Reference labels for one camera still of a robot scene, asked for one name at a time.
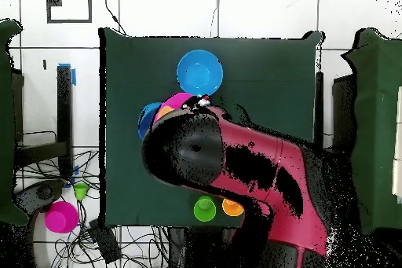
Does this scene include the large pink bowl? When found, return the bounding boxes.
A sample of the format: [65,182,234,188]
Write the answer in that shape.
[153,92,195,124]

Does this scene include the large blue bowl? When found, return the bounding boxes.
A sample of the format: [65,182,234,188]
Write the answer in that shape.
[176,49,225,97]
[137,101,163,141]

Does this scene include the yellow ribbed cup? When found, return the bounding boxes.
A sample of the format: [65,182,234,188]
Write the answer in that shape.
[156,105,176,119]

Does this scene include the dark green table cloth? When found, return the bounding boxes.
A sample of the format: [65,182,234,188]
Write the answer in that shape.
[98,27,324,229]

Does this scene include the orange cup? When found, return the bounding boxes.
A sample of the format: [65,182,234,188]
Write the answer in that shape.
[221,197,246,218]

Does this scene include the blue tape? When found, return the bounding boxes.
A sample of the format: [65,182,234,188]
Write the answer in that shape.
[57,62,77,86]

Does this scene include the black box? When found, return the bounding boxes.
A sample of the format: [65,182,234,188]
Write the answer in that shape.
[331,74,357,152]

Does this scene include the small green cup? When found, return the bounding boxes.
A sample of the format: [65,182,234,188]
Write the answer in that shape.
[72,182,90,201]

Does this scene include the green cloth covered table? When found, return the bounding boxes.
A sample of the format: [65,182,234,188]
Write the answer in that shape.
[0,18,31,226]
[341,28,402,236]

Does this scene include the black power adapter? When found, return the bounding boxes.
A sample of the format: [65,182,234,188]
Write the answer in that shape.
[88,218,122,264]

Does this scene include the pink cup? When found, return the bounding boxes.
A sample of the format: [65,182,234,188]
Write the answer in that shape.
[44,200,79,235]

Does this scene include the black equipment base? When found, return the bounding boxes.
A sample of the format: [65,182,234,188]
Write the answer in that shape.
[13,178,66,215]

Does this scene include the black post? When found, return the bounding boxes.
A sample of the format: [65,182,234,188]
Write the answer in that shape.
[314,72,325,152]

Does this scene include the black stand frame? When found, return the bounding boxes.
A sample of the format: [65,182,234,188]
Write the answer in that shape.
[12,64,75,181]

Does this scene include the black cable tangle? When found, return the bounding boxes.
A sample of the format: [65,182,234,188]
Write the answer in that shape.
[13,149,101,268]

